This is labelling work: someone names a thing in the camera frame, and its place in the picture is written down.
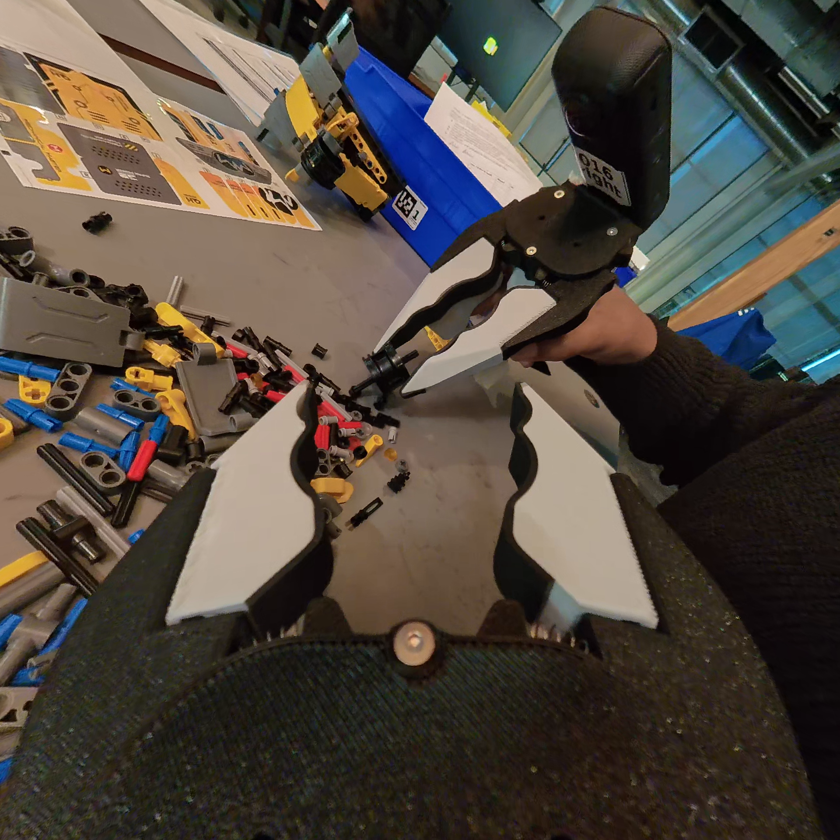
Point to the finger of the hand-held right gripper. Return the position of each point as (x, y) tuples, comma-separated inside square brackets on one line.
[(479, 344), (439, 289)]

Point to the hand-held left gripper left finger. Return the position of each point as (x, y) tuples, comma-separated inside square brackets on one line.
[(249, 525)]

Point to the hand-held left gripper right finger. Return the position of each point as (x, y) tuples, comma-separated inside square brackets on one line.
[(577, 525)]

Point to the black toy wheel rim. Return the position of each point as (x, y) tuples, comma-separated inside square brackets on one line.
[(387, 367)]

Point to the pile of toy building parts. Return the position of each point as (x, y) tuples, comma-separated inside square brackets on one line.
[(141, 459)]

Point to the person's right forearm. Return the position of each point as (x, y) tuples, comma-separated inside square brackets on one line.
[(709, 407)]

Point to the person's right hand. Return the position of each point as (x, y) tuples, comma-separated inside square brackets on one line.
[(604, 331)]

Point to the printed paper form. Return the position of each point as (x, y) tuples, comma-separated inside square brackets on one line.
[(479, 144)]

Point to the yellow box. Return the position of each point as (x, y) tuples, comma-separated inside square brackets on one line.
[(491, 117)]

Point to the yellow toy vehicle assembly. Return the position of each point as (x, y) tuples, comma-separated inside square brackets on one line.
[(358, 177)]

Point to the blue plastic bin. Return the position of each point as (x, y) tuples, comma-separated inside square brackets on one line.
[(407, 131)]

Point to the black monitor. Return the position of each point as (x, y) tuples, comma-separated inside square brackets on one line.
[(400, 33), (505, 59)]

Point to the blue cloth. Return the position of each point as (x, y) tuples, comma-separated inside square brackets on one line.
[(722, 338)]

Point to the wooden railing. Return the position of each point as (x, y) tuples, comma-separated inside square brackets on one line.
[(754, 275)]

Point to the person's black sweater torso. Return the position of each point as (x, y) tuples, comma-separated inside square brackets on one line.
[(774, 590)]

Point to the white printed paper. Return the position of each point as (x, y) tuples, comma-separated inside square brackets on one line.
[(223, 52)]

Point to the yellow grey sticker sheet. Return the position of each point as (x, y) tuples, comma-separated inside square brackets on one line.
[(131, 164)]

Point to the black toy connector pin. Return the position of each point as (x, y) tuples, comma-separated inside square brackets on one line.
[(97, 222)]

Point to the metal ventilation duct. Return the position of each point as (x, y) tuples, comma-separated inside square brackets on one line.
[(754, 105)]

